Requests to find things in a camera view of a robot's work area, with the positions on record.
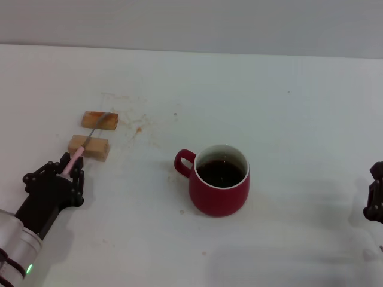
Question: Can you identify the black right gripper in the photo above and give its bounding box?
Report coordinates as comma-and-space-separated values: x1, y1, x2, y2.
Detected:
363, 161, 383, 224

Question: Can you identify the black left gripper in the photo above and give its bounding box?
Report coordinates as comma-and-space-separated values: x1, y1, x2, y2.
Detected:
13, 152, 86, 239

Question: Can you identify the pink handled metal spoon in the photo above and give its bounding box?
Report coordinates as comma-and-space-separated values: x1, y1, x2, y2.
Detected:
63, 112, 113, 175

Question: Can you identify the red ceramic cup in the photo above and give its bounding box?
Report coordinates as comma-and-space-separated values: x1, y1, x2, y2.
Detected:
174, 144, 251, 218

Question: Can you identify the pale notched wooden block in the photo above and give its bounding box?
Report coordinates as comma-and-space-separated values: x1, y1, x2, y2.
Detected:
67, 134, 110, 163

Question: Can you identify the orange stained wooden block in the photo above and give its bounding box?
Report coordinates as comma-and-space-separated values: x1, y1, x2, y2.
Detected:
81, 110, 119, 132

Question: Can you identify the dark coffee liquid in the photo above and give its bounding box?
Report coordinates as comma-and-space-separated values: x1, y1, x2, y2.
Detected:
196, 160, 247, 188

